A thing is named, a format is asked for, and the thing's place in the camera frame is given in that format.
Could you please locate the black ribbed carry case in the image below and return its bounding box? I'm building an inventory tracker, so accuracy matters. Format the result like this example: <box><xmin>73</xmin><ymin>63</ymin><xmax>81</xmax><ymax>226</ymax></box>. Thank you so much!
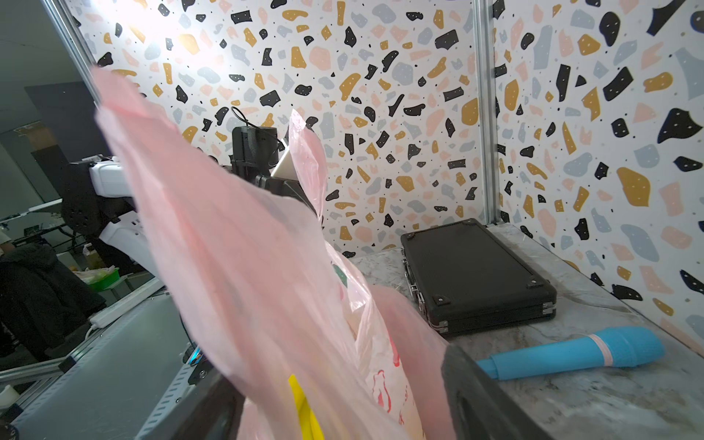
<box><xmin>401</xmin><ymin>219</ymin><xmax>557</xmax><ymax>337</ymax></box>

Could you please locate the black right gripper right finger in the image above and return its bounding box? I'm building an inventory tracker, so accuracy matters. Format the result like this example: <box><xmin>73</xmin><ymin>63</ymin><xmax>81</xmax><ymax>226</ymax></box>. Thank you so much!
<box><xmin>441</xmin><ymin>345</ymin><xmax>550</xmax><ymax>440</ymax></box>

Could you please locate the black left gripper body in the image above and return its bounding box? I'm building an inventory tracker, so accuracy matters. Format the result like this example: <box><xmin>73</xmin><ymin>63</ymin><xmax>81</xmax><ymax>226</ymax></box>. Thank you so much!
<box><xmin>230</xmin><ymin>126</ymin><xmax>313</xmax><ymax>208</ymax></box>

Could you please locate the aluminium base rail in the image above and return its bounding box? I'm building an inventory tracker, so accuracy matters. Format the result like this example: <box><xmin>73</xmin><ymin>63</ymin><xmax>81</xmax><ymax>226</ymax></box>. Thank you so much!
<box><xmin>1</xmin><ymin>279</ymin><xmax>213</xmax><ymax>439</ymax></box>

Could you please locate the pink plastic bag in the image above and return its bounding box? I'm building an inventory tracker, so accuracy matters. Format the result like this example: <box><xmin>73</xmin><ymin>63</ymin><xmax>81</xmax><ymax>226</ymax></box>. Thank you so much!
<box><xmin>92</xmin><ymin>68</ymin><xmax>456</xmax><ymax>439</ymax></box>

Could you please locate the blue cylindrical tube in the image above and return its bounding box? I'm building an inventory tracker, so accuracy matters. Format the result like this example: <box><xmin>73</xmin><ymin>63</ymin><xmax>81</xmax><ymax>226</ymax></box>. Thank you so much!
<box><xmin>477</xmin><ymin>326</ymin><xmax>666</xmax><ymax>381</ymax></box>

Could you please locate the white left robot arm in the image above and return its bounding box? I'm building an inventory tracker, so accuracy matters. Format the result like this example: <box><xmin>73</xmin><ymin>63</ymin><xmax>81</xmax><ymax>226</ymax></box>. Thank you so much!
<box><xmin>62</xmin><ymin>125</ymin><xmax>311</xmax><ymax>276</ymax></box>

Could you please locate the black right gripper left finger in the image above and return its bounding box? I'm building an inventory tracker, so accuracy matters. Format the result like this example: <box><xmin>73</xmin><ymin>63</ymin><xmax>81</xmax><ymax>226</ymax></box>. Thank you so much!
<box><xmin>143</xmin><ymin>370</ymin><xmax>245</xmax><ymax>440</ymax></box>

